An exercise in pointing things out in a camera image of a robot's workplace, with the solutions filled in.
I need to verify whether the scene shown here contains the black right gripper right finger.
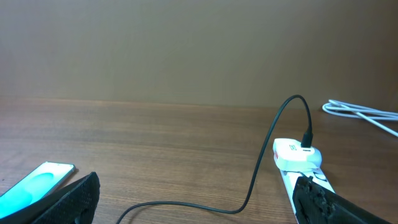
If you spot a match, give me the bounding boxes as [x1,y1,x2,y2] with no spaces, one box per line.
[292,176,389,224]

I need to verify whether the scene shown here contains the black USB charging cable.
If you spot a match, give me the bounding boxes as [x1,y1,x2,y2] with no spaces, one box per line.
[115,94,314,224]

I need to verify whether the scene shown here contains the teal screen smartphone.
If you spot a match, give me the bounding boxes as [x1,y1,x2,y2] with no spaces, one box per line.
[1,162,75,218]

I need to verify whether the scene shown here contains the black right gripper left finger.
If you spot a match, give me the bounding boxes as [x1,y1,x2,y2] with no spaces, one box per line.
[1,172,100,224]

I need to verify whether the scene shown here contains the white power strip socket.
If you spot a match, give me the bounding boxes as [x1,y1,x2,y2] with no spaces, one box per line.
[272,138,335,213]

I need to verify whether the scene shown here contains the white power strip cord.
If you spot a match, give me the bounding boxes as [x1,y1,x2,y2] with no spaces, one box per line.
[341,102,398,138]

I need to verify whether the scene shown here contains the white cables at corner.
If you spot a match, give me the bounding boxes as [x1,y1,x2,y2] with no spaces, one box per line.
[322,99,398,121]

